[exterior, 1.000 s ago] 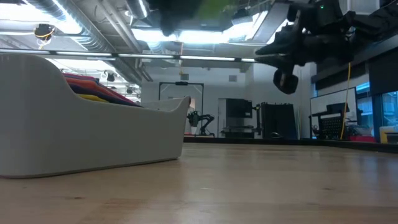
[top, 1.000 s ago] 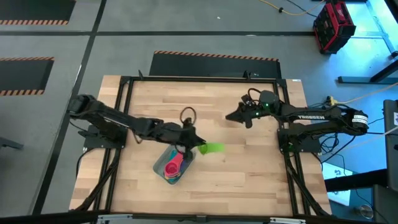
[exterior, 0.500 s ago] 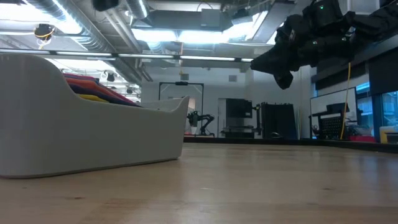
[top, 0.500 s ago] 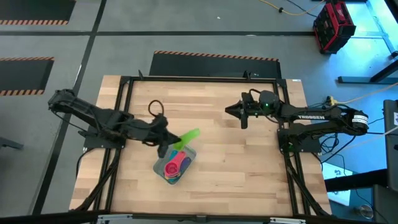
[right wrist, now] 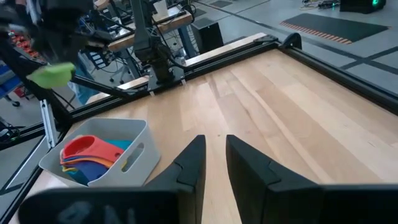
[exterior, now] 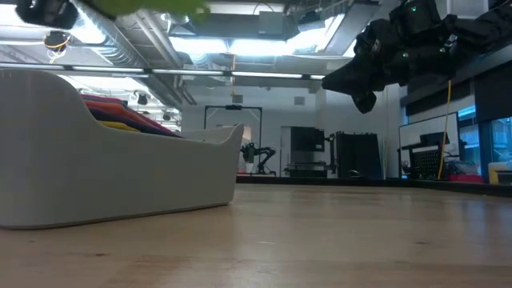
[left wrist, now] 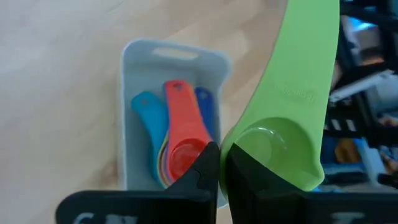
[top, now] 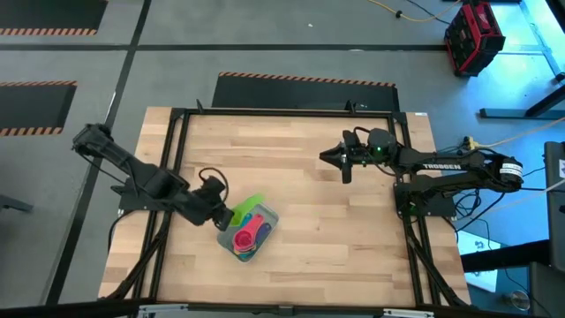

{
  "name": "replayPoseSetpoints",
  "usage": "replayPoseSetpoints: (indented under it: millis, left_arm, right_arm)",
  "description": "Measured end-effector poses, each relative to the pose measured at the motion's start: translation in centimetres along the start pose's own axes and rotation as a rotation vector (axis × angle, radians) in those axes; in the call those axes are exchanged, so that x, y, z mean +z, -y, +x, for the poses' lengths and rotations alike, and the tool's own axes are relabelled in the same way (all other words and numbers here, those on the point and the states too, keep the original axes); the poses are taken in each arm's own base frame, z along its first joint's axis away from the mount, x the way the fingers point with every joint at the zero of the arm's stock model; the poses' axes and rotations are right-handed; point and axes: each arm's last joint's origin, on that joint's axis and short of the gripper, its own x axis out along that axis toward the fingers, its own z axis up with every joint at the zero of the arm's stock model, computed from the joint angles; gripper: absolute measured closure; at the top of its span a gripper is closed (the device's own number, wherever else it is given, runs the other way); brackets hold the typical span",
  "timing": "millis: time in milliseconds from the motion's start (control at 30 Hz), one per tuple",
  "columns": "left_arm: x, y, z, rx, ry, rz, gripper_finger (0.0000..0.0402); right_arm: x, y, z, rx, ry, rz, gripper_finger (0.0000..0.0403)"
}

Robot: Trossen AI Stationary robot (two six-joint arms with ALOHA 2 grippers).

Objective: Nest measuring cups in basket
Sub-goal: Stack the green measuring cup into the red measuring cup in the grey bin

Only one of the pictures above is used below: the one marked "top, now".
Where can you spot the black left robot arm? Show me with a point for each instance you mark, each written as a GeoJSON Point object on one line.
{"type": "Point", "coordinates": [145, 181]}

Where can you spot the black desk foot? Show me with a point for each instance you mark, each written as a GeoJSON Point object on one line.
{"type": "Point", "coordinates": [507, 114]}

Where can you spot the grey plastic basket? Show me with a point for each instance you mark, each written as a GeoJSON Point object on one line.
{"type": "Point", "coordinates": [226, 242]}

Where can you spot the silver camera mount rail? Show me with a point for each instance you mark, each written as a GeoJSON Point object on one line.
{"type": "Point", "coordinates": [282, 311]}

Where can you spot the black desk beam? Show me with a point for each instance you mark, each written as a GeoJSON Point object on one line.
{"type": "Point", "coordinates": [507, 256]}

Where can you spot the orange measuring cup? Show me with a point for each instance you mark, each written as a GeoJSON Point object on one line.
{"type": "Point", "coordinates": [249, 251]}

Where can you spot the round metal disc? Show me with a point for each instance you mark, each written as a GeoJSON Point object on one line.
{"type": "Point", "coordinates": [519, 300]}

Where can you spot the red black tool box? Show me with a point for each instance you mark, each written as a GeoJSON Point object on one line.
{"type": "Point", "coordinates": [474, 40]}

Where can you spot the black aluminium table frame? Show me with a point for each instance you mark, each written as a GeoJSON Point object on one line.
{"type": "Point", "coordinates": [265, 112]}

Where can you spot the black striped-edge floor mat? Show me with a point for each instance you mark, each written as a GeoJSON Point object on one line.
{"type": "Point", "coordinates": [31, 106]}
{"type": "Point", "coordinates": [304, 95]}
{"type": "Point", "coordinates": [48, 13]}

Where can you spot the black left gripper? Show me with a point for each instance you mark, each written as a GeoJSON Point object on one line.
{"type": "Point", "coordinates": [209, 201]}

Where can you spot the green measuring cup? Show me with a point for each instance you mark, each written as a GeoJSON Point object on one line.
{"type": "Point", "coordinates": [247, 206]}

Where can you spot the grey cabinet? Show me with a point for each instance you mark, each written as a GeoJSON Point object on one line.
{"type": "Point", "coordinates": [555, 207]}

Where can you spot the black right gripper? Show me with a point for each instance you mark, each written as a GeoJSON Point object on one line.
{"type": "Point", "coordinates": [357, 154]}

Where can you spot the red measuring cup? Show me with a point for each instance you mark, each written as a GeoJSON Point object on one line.
{"type": "Point", "coordinates": [243, 239]}

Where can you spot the white paper sheet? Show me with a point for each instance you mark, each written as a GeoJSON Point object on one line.
{"type": "Point", "coordinates": [476, 244]}

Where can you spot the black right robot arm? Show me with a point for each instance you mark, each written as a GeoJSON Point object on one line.
{"type": "Point", "coordinates": [441, 165]}

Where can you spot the blue measuring cup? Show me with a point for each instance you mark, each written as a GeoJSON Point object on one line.
{"type": "Point", "coordinates": [263, 232]}

